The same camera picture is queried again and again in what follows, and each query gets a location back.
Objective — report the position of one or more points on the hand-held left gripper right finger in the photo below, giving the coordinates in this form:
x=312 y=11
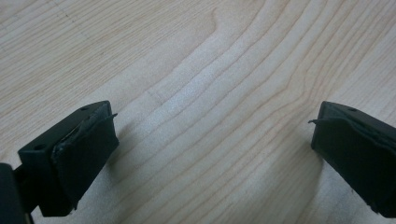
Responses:
x=358 y=155

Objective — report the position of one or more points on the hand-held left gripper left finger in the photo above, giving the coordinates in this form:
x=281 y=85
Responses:
x=71 y=155

